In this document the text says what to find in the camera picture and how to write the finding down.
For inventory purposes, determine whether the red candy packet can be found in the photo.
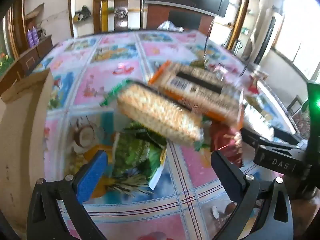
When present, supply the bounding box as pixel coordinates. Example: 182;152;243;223
209;122;245;168

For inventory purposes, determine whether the dark bag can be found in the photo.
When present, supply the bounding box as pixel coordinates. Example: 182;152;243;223
73;6;92;21

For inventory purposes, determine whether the cardboard box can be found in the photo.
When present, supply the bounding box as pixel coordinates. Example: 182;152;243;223
0;68;60;233

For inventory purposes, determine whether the green cracker packet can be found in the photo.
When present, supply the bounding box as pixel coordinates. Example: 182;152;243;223
100;79;204;151

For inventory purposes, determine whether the orange cracker packet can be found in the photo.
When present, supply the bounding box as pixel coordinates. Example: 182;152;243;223
149;60;247;128

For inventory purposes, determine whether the white standing air conditioner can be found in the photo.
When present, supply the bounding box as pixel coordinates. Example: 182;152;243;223
250;7;286;66

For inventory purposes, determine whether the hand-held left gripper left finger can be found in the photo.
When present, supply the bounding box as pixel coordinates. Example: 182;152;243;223
27;150;108;240

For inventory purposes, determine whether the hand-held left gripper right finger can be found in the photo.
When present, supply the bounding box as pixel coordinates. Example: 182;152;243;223
211;150;293;240

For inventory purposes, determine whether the low wooden cabinet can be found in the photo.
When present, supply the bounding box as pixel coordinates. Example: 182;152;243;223
0;35;53;90

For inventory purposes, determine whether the wooden stool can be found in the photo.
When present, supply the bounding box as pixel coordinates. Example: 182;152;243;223
287;94;303;113

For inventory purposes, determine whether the white plastic bag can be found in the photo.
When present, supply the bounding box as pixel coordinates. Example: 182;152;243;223
157;20;185;32

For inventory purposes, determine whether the green snack bag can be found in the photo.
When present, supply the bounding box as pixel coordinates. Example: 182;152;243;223
111;122;168;190

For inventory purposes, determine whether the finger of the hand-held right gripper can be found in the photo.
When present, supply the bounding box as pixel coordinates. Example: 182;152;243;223
240;127;302;153

